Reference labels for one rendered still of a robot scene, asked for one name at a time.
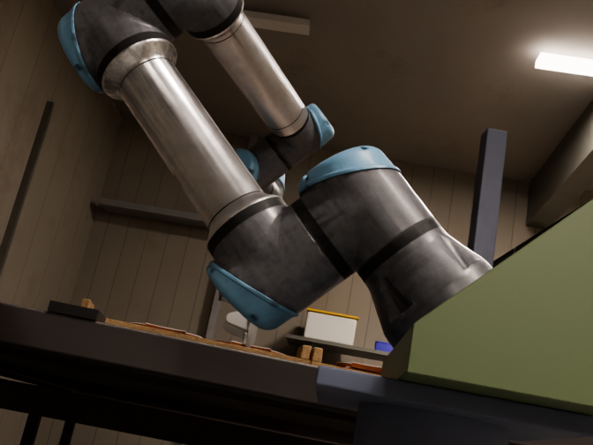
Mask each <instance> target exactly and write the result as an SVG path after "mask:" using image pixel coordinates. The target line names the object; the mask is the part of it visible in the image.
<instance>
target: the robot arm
mask: <svg viewBox="0 0 593 445"><path fill-rule="evenodd" d="M243 8H244V0H83V1H81V2H77V3H76V4H74V6H73V7H72V9H71V10H70V11H69V12H68V13H66V14H65V15H64V16H63V17H62V18H61V19H60V21H59V23H58V25H57V35H58V39H59V41H60V43H61V46H62V48H63V50H64V53H65V55H66V56H67V58H68V60H69V61H70V63H71V65H72V66H73V67H74V68H75V69H76V71H77V74H78V75H79V76H80V77H81V78H82V80H83V81H84V82H85V83H86V84H87V85H88V86H89V87H90V88H91V89H92V90H93V91H95V92H96V93H98V94H103V93H106V94H107V95H108V96H109V97H111V98H113V99H117V100H124V102H125V104H126V105H127V107H128V108H129V110H130V111H131V113H132V114H133V115H134V117H135V118H136V120H137V121H138V123H139V125H140V126H141V128H142V129H143V131H144V132H145V134H146V136H147V137H148V138H149V139H150V141H151V142H152V144H153V145H154V147H155V149H156V150H157V152H158V153H159V155H160V156H161V158H162V160H163V161H164V162H165V163H166V165H167V166H168V168H169V170H170V172H171V173H172V175H173V176H174V178H175V179H176V181H177V182H178V183H179V185H180V186H181V188H182V189H183V191H184V193H185V194H186V196H187V197H188V199H189V200H190V202H191V203H192V205H193V206H194V207H195V209H196V210H197V212H198V213H199V215H200V217H201V218H202V220H203V221H204V223H205V224H206V226H207V227H208V229H209V235H208V239H207V242H206V247H207V249H208V251H209V252H210V253H211V255H212V256H213V258H214V261H212V260H211V261H210V262H209V265H208V266H207V267H206V272H207V274H208V276H209V277H210V280H211V281H212V283H213V284H214V286H215V287H216V288H217V290H218V291H219V301H223V302H228V303H229V304H231V305H232V306H233V307H234V308H235V309H236V312H233V313H228V314H227V315H226V318H225V321H224V322H223V329H224V330H225V331H226V332H228V333H230V334H231V335H234V336H237V337H239V338H241V339H243V343H244V344H246V345H245V347H248V348H251V346H252V345H253V344H254V343H255V339H256V335H257V329H258V328H261V329H264V330H272V329H276V328H278V327H280V325H282V324H283V323H285V322H286V321H288V320H290V319H291V318H293V317H297V316H298V315H299V313H300V312H302V311H303V310H304V309H305V308H306V307H308V306H309V305H311V304H312V303H314V302H315V301H316V300H318V299H319V298H321V297H322V296H324V295H325V294H326V293H328V292H329V291H330V290H331V289H333V288H334V287H335V286H337V285H338V284H340V283H341V282H343V281H344V280H345V279H347V278H348V277H349V276H351V275H353V274H354V273H356V272H357V273H358V275H359V276H360V277H361V279H362V280H363V281H364V283H365V285H366V286H367V288H368V289H369V291H370V293H371V295H372V300H373V303H374V306H375V309H376V312H377V315H378V317H379V322H380V325H381V327H382V330H383V333H384V335H385V337H386V339H387V340H388V342H389V343H390V344H391V345H392V347H393V348H394V347H395V345H396V344H398V343H399V342H400V340H401V339H402V338H403V336H404V335H405V334H406V333H407V332H408V330H409V329H410V328H411V326H412V325H413V324H414V323H415V322H416V321H418V320H420V319H421V318H423V317H424V316H425V315H426V314H427V313H429V312H431V311H432V310H434V309H435V308H436V307H438V306H439V305H441V304H443V303H444V302H445V301H447V300H448V299H450V298H451V297H452V296H454V295H455V294H456V293H458V292H459V291H461V290H463V289H464V288H465V287H467V286H468V285H470V284H471V283H473V282H474V281H475V280H476V279H478V278H479V277H481V276H482V275H484V274H485V273H487V272H488V271H490V270H491V269H492V266H491V265H490V264H489V262H487V261H486V260H485V259H483V258H482V257H480V256H479V255H477V254H476V253H474V252H473V251H471V250H470V249H469V248H468V247H466V246H465V245H463V244H462V243H460V242H459V241H457V240H456V239H454V238H452V237H451V236H450V235H448V234H447V233H446V232H445V231H444V229H443V228H442V227H441V225H440V224H439V223H438V221H437V220H436V219H435V217H434V216H433V215H432V213H431V212H430V211H429V209H428V208H427V207H426V205H425V204H424V203H423V202H422V201H421V200H420V198H419V197H418V196H417V194H416V193H415V192H414V190H413V189H412V188H411V186H410V185H409V184H408V182H407V181H406V180H405V178H404V177H403V176H402V173H401V171H400V170H399V168H397V167H396V166H394V165H393V164H392V163H391V162H390V161H389V159H388V158H387V157H386V156H385V155H384V153H383V152H382V151H381V150H379V149H378V148H376V147H371V146H361V147H353V148H350V149H347V150H344V151H342V152H340V153H338V154H336V155H333V156H331V157H329V158H327V159H326V160H325V161H323V162H321V163H319V164H318V165H316V166H315V167H313V168H312V169H311V170H309V171H308V173H307V175H305V176H303V177H302V178H301V180H300V181H299V183H298V185H297V190H298V195H299V196H300V198H299V199H298V200H296V201H295V202H293V203H292V204H290V205H289V206H287V204H286V203H285V201H284V200H283V198H282V197H283V194H284V191H285V186H284V183H285V173H287V172H288V171H289V170H291V169H292V168H293V167H295V166H296V165H298V164H299V163H300V162H301V161H302V160H304V159H305V158H306V157H308V156H309V155H311V154H312V153H313V152H315V151H316V150H320V149H321V147H322V146H324V145H325V144H326V143H327V142H328V141H329V140H330V139H331V138H333V136H334V129H333V127H332V126H331V125H330V123H329V122H328V120H327V118H326V117H325V116H324V114H323V113H322V112H321V110H320V109H319V108H318V107H317V105H315V104H313V103H312V104H310V105H308V106H307V107H305V106H304V104H303V102H302V101H301V99H300V97H299V96H298V94H297V92H296V91H295V89H294V88H293V86H291V84H290V83H289V81H288V79H287V78H286V76H285V75H284V73H283V72H282V70H281V68H280V66H279V65H278V64H277V63H276V61H275V60H274V58H273V56H272V55H271V53H270V52H269V50H268V49H267V47H266V45H265V43H264V42H263V41H262V40H261V38H260V37H259V35H258V33H257V32H256V30H255V29H254V27H253V26H252V24H251V22H250V21H249V20H248V19H247V17H246V15H245V14H244V12H243ZM185 30H187V32H188V33H189V34H190V35H191V37H193V38H195V39H197V40H203V42H204V43H205V44H206V45H207V46H208V48H209V49H210V50H211V52H212V53H213V54H214V56H215V57H216V59H217V60H218V61H219V63H220V64H221V66H222V67H223V68H224V70H225V71H226V72H227V74H228V75H229V76H230V77H231V78H232V80H233V81H234V82H235V84H236V85H237V87H238V88H239V89H240V91H241V92H242V93H243V95H244V96H245V98H246V99H247V100H248V102H249V103H250V104H251V106H252V107H253V108H254V109H255V110H256V112H257V113H258V114H259V116H260V117H261V119H262V120H263V121H264V123H265V124H266V126H267V127H268V128H269V130H270V131H271V133H270V134H268V135H267V136H266V137H265V138H264V139H262V140H261V141H260V142H258V143H257V144H256V145H254V146H253V147H251V148H250V149H249V150H246V149H243V148H237V149H233V148H232V146H231V145H230V144H229V142H228V141H227V140H226V138H225V137H224V135H223V134H222V132H221V131H220V129H219V128H218V126H217V125H216V123H215V122H214V120H213V119H212V118H211V117H210V116H209V114H208V113H207V111H206V109H205V108H204V107H203V105H202V104H201V102H200V101H199V99H198V98H197V96H196V95H195V94H194V93H193V91H192V90H191V88H190V87H189V85H188V84H187V83H186V81H185V80H184V78H183V76H182V75H181V74H180V72H179V71H178V69H177V68H176V67H175V65H176V59H177V52H176V48H175V47H174V45H173V44H172V41H174V40H175V39H176V38H177V37H178V36H179V35H181V34H182V33H183V32H184V31H185Z"/></svg>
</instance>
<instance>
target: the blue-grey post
mask: <svg viewBox="0 0 593 445"><path fill-rule="evenodd" d="M506 146H507V132H504V131H501V130H496V129H492V128H487V129H486V131H485V132H484V133H483V134H482V135H481V140H480V148H479V156H478V163H477V176H476V183H475V191H474V199H473V206H472V213H471V220H470V227H469V242H468V248H469V249H470V250H471V251H473V252H474V253H476V254H477V255H479V256H480V257H482V258H483V259H485V260H486V261H487V262H489V264H490V265H491V266H492V267H493V259H494V251H495V243H496V235H497V226H498V218H499V203H500V195H501V186H502V178H503V170H504V162H505V154H506Z"/></svg>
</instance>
